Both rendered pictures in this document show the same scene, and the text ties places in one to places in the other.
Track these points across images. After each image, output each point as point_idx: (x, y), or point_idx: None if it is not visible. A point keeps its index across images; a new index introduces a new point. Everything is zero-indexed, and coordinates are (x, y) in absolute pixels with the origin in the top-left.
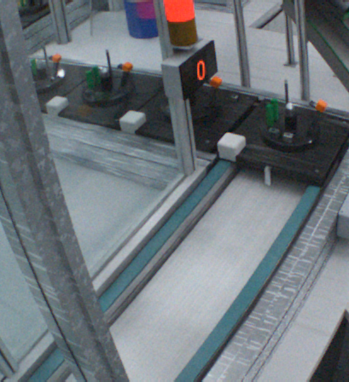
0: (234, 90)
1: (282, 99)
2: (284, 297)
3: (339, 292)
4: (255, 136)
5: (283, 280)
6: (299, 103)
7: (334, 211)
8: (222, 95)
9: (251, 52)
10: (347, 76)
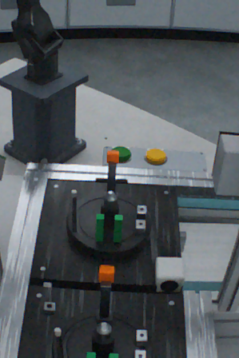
0: (12, 325)
1: (15, 263)
2: None
3: None
4: (132, 260)
5: None
6: (19, 241)
7: (207, 175)
8: (41, 329)
9: None
10: None
